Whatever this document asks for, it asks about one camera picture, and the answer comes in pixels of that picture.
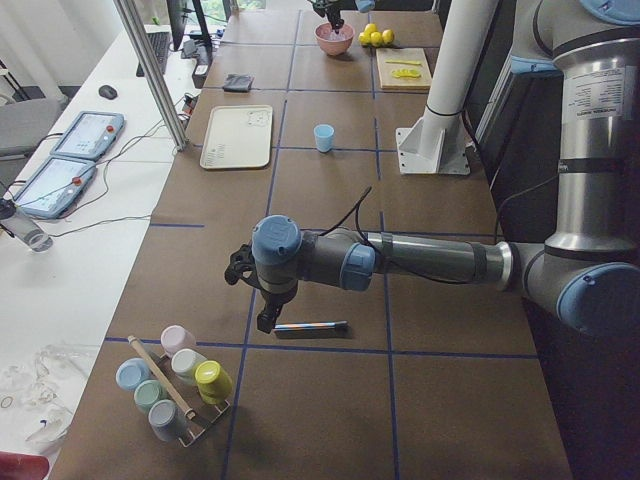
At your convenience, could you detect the white cup rack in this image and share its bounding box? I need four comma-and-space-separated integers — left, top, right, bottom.
127, 335, 231, 448

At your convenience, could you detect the pink bowl of ice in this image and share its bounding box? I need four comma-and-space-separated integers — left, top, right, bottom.
314, 23, 354, 56

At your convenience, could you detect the yellow cup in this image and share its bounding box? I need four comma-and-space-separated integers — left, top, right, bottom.
194, 360, 233, 405

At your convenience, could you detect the wooden cutting board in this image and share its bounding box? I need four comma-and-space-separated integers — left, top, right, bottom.
376, 48, 432, 91

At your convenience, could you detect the pale green cup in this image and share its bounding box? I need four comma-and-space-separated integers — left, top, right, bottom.
171, 348, 207, 386

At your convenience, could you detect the yellow plastic knife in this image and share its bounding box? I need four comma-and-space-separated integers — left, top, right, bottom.
385, 59, 422, 66

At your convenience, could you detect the blue teach pendant tablet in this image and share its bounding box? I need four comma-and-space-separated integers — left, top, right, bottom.
13, 155, 96, 220
51, 111, 125, 161

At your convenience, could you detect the pink cup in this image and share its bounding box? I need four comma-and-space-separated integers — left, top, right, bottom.
160, 325, 196, 358

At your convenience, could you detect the cream bear serving tray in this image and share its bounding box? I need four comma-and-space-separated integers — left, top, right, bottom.
200, 105, 273, 170

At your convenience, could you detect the light blue plastic cup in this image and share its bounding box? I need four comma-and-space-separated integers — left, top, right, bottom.
313, 124, 335, 153

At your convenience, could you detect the black computer mouse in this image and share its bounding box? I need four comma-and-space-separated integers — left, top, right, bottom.
98, 85, 118, 100

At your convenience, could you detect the mint green cup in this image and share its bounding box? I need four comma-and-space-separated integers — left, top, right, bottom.
133, 379, 168, 414

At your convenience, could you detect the grey purple folded cloth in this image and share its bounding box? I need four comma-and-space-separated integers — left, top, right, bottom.
222, 74, 254, 93

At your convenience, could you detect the whole yellow lemon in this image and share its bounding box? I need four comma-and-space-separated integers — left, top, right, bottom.
358, 32, 371, 46
363, 23, 378, 35
381, 29, 395, 45
370, 31, 383, 48

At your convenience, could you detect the lemon slices row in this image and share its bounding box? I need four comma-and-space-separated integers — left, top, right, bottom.
390, 68, 422, 79

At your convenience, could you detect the clear water bottle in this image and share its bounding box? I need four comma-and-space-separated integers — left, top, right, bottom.
0, 199, 53, 252

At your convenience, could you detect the black keyboard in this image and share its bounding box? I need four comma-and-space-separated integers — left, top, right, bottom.
147, 31, 171, 74

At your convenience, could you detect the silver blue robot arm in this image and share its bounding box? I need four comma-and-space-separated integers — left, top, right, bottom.
309, 0, 376, 19
212, 13, 639, 351

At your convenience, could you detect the steel muddler rod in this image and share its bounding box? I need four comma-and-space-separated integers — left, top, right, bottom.
274, 321, 349, 333

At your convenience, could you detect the grey cup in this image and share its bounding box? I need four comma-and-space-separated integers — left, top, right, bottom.
148, 399, 188, 442

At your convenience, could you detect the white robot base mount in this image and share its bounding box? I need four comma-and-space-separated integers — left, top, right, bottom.
396, 0, 498, 175

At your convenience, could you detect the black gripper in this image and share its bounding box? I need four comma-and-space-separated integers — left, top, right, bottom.
224, 244, 298, 332
312, 0, 342, 20

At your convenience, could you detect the aluminium frame post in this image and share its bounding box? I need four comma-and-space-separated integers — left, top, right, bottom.
114, 0, 188, 151

